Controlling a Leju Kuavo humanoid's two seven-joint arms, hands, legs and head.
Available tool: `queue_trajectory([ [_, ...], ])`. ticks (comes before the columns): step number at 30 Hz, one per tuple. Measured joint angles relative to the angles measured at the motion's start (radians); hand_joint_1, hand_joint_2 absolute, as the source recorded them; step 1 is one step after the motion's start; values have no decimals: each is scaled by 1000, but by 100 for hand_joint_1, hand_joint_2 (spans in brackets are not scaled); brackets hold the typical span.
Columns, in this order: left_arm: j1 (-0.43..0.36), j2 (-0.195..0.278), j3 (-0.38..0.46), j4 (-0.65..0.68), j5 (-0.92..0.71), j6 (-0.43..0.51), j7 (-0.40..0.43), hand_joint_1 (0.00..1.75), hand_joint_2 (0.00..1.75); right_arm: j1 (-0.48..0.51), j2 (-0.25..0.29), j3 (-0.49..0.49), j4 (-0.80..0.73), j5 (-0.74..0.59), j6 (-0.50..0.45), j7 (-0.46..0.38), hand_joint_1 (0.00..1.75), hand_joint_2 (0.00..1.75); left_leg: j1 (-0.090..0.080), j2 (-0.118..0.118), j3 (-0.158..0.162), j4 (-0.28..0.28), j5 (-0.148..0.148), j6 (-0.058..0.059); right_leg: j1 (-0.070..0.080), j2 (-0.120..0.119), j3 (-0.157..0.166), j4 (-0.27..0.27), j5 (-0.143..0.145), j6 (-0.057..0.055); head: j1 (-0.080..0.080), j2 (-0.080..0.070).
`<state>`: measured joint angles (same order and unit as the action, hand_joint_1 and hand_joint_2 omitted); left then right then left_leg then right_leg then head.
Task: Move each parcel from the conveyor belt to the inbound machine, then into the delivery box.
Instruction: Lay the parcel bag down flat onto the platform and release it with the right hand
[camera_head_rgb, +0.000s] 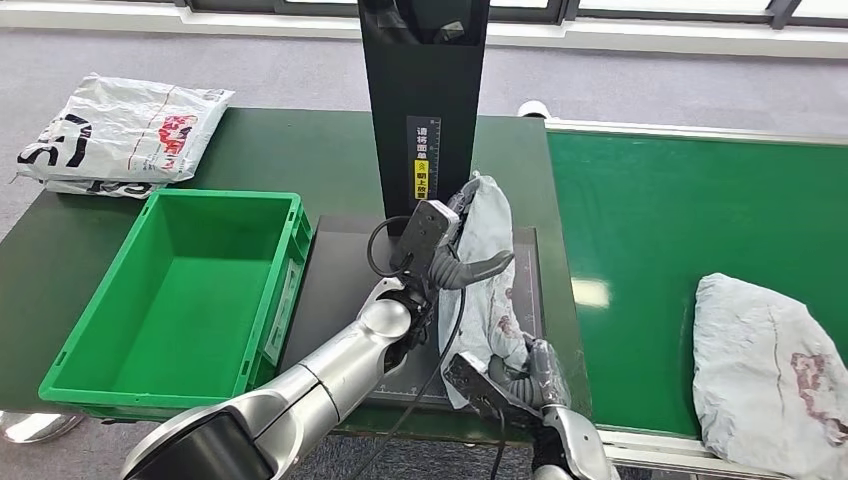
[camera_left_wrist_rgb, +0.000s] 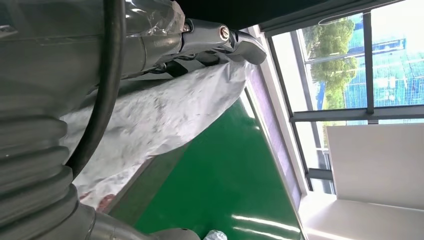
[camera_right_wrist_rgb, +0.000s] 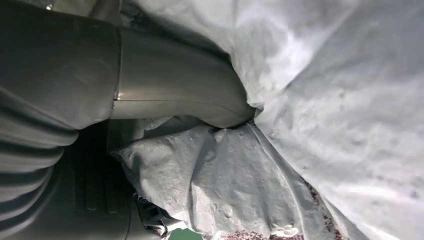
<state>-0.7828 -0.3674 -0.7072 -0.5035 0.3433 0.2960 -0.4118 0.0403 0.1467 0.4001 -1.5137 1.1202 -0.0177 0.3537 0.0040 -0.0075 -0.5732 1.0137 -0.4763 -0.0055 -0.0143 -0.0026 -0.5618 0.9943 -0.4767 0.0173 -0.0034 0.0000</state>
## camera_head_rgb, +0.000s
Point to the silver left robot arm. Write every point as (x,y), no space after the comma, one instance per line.
(358,351)

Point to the green conveyor belt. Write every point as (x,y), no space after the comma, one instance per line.
(662,212)

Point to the white window sill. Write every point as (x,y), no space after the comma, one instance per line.
(132,20)

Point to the dark green table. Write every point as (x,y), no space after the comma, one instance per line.
(298,159)

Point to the grey plastic parcel bag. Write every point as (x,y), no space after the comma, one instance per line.
(762,378)
(487,311)

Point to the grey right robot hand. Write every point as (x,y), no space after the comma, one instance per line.
(546,384)

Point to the white printed parcel bag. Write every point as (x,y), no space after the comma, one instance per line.
(126,129)
(93,189)

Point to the black scanner platform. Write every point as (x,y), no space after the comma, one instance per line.
(338,298)

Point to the black yellow column sticker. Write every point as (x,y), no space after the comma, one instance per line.
(422,159)

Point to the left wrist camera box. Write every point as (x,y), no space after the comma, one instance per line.
(424,232)

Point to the green plastic crate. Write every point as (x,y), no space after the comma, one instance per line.
(185,311)

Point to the white crate label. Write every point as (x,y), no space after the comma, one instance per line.
(281,311)

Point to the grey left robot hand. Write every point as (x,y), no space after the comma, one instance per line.
(464,275)

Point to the dark window frame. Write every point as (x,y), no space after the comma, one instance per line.
(232,6)

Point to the white conveyor roller end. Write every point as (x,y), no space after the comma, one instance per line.
(532,109)

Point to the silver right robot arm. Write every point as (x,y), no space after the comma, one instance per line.
(576,444)

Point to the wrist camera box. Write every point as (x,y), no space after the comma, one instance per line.
(424,232)
(474,384)

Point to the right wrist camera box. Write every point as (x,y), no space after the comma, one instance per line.
(474,384)

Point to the black scanner column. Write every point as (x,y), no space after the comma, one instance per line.
(424,79)

